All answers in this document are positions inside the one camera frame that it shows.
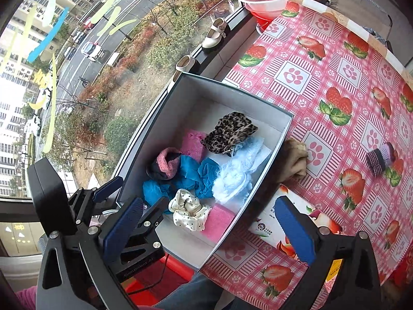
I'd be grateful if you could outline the glass window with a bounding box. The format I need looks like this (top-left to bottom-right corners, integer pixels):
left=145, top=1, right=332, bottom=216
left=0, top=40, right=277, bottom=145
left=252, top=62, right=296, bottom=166
left=0, top=0, right=255, bottom=197

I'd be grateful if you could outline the white fruit-print carton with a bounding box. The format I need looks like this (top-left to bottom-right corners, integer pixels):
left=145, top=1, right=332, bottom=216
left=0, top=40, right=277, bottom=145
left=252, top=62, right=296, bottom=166
left=248, top=185, right=343, bottom=259

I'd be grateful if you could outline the pink and black sock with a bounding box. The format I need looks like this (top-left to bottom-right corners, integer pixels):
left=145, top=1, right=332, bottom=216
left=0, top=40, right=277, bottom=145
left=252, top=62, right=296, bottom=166
left=147, top=147, right=183, bottom=181

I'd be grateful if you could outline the white-lined dark cardboard box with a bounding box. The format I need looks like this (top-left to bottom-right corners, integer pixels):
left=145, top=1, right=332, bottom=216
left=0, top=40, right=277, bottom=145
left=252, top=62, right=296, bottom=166
left=114, top=73, right=294, bottom=272

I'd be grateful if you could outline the strawberry print pink tablecloth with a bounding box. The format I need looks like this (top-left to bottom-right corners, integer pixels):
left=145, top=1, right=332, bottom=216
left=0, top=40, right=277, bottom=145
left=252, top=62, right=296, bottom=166
left=200, top=0, right=413, bottom=301

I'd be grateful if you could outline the cream strap shoe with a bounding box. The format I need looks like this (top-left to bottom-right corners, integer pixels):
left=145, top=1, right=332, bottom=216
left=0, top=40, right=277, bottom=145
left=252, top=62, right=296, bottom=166
left=202, top=18, right=231, bottom=54
left=175, top=55, right=197, bottom=73

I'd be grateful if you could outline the light blue fluffy cloth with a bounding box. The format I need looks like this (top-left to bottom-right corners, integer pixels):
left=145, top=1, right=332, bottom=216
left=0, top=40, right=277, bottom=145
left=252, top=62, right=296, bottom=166
left=211, top=136, right=267, bottom=202

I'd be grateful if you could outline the purple and black knitted sock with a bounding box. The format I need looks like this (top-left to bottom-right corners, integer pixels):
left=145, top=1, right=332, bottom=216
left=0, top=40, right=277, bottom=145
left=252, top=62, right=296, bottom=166
left=366, top=142, right=396, bottom=177

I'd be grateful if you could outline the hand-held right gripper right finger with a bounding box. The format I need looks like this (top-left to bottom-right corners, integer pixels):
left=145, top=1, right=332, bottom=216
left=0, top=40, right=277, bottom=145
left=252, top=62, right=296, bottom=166
left=274, top=195, right=384, bottom=310

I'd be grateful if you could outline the red plastic basin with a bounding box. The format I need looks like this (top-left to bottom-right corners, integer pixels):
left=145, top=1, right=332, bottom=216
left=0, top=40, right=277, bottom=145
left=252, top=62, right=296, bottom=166
left=250, top=10, right=281, bottom=34

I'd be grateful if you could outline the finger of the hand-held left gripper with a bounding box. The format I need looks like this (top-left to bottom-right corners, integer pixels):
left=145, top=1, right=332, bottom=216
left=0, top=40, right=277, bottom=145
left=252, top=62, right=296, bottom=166
left=110, top=196, right=170, bottom=284
left=69, top=175, right=125, bottom=224

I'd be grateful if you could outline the teal fluffy cloth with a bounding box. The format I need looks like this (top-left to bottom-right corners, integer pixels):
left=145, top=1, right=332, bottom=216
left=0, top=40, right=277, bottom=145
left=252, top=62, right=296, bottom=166
left=142, top=155, right=221, bottom=215

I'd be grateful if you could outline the red plastic stool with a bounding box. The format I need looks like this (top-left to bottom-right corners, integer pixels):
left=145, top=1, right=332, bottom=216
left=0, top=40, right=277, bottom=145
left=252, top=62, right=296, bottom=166
left=121, top=255, right=197, bottom=298

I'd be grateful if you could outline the pink sponge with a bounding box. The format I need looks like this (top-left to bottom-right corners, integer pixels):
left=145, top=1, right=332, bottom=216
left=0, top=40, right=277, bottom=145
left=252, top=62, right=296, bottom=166
left=200, top=203, right=236, bottom=244
left=179, top=129, right=210, bottom=162

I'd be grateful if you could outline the beige cloth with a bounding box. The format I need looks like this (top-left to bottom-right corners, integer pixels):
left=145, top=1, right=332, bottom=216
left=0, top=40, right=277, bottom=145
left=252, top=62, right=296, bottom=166
left=277, top=137, right=309, bottom=184

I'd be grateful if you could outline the person's jeans leg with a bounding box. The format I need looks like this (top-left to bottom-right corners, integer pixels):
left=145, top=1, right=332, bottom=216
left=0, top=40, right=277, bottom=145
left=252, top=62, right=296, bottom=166
left=152, top=273, right=246, bottom=310

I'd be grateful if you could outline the white polka dot scrunchie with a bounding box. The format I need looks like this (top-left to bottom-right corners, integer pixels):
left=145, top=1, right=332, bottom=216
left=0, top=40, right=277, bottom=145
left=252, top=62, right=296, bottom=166
left=168, top=188, right=213, bottom=232

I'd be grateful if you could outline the leopard print scrunchie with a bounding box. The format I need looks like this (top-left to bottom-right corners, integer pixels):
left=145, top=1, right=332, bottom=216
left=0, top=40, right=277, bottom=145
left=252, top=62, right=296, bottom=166
left=200, top=111, right=259, bottom=156

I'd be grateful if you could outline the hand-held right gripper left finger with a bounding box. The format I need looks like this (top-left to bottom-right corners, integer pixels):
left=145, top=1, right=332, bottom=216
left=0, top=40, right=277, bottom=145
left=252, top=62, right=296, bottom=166
left=35, top=196, right=145, bottom=310

